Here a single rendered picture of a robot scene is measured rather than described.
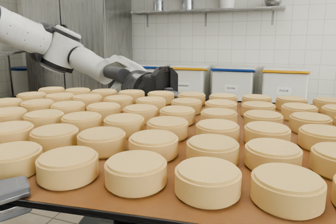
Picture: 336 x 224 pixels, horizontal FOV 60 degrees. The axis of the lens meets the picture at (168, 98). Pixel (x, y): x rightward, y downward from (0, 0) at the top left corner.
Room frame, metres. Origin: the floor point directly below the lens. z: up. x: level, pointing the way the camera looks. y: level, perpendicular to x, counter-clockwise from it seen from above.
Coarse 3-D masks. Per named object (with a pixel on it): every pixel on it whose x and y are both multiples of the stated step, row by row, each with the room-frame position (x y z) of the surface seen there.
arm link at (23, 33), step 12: (12, 12) 0.79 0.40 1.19; (0, 24) 0.75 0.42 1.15; (12, 24) 0.77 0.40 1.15; (24, 24) 0.79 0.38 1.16; (36, 24) 0.83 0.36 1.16; (48, 24) 0.86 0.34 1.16; (0, 36) 0.76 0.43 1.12; (12, 36) 0.77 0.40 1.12; (24, 36) 0.79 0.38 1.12; (36, 36) 0.82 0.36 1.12; (48, 36) 0.84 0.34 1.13; (72, 36) 0.86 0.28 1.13; (24, 48) 0.81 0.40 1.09; (36, 48) 0.83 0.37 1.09; (36, 60) 0.85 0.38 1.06; (60, 72) 0.86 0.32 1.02
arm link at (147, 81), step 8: (136, 72) 0.69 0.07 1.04; (144, 72) 0.67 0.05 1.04; (152, 72) 0.61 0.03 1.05; (160, 72) 0.60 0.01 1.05; (168, 72) 0.61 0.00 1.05; (176, 72) 0.62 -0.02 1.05; (128, 80) 0.68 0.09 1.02; (136, 80) 0.65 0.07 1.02; (144, 80) 0.64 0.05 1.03; (152, 80) 0.60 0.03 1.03; (160, 80) 0.60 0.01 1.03; (168, 80) 0.61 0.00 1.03; (176, 80) 0.62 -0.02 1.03; (128, 88) 0.67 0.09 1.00; (136, 88) 0.65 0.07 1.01; (144, 88) 0.64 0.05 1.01; (152, 88) 0.60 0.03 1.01; (160, 88) 0.60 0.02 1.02; (176, 88) 0.62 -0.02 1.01
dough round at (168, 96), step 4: (148, 92) 0.53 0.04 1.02; (152, 92) 0.53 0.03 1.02; (156, 92) 0.53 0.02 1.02; (160, 92) 0.53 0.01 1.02; (164, 92) 0.53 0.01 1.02; (168, 92) 0.53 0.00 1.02; (172, 92) 0.53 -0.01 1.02; (160, 96) 0.51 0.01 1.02; (164, 96) 0.51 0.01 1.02; (168, 96) 0.51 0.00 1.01; (172, 96) 0.52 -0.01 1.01; (168, 100) 0.51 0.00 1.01; (168, 104) 0.52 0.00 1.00
